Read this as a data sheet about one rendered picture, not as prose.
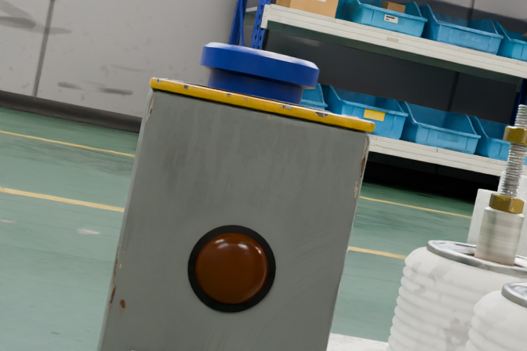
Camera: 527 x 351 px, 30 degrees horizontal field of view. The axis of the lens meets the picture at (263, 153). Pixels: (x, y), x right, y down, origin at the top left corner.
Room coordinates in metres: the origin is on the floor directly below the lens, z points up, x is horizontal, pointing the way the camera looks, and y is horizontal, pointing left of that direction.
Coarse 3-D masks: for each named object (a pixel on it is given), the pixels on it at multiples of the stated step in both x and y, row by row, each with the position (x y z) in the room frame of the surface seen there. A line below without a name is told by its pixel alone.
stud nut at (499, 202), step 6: (492, 198) 0.54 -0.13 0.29; (498, 198) 0.54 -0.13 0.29; (504, 198) 0.54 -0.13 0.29; (510, 198) 0.54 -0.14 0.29; (516, 198) 0.54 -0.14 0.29; (492, 204) 0.54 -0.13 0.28; (498, 204) 0.54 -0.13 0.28; (504, 204) 0.54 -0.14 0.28; (510, 204) 0.54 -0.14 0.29; (516, 204) 0.54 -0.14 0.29; (522, 204) 0.54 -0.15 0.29; (504, 210) 0.54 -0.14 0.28; (510, 210) 0.54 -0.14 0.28; (516, 210) 0.54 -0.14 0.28; (522, 210) 0.54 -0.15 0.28
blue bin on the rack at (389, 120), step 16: (336, 96) 5.08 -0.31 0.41; (352, 96) 5.51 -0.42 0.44; (368, 96) 5.53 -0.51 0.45; (336, 112) 5.06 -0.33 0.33; (352, 112) 5.01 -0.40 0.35; (368, 112) 5.03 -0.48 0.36; (384, 112) 5.05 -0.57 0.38; (400, 112) 5.06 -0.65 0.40; (384, 128) 5.06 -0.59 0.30; (400, 128) 5.08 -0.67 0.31
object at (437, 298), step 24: (408, 264) 0.54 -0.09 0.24; (432, 264) 0.52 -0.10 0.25; (456, 264) 0.52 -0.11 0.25; (408, 288) 0.53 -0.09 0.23; (432, 288) 0.52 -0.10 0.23; (456, 288) 0.51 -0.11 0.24; (480, 288) 0.50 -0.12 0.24; (408, 312) 0.53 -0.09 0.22; (432, 312) 0.51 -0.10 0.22; (456, 312) 0.51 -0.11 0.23; (408, 336) 0.52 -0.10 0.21; (432, 336) 0.51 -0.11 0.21; (456, 336) 0.50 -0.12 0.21
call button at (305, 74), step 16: (208, 48) 0.32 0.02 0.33; (224, 48) 0.32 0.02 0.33; (240, 48) 0.32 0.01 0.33; (208, 64) 0.32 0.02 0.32; (224, 64) 0.32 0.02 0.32; (240, 64) 0.31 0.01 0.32; (256, 64) 0.31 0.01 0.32; (272, 64) 0.31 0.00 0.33; (288, 64) 0.31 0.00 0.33; (304, 64) 0.32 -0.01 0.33; (224, 80) 0.32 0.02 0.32; (240, 80) 0.32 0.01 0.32; (256, 80) 0.32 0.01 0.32; (272, 80) 0.32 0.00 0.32; (288, 80) 0.32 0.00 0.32; (304, 80) 0.32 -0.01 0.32; (272, 96) 0.32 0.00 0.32; (288, 96) 0.32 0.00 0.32
